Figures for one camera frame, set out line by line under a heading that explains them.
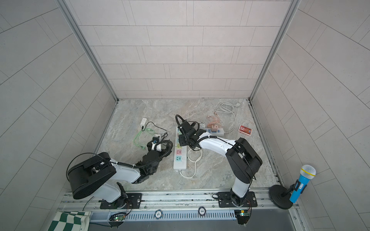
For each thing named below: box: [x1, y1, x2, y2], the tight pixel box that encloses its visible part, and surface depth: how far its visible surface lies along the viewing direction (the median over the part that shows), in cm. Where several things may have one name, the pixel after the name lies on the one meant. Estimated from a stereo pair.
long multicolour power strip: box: [173, 126, 188, 170], surface depth 84 cm
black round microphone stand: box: [268, 183, 296, 210], surface depth 72 cm
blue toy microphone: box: [289, 164, 317, 204], surface depth 59 cm
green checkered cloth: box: [47, 210, 92, 231], surface depth 65 cm
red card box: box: [238, 124, 253, 137], surface depth 98 cm
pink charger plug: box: [211, 125, 218, 132], surface depth 93 cm
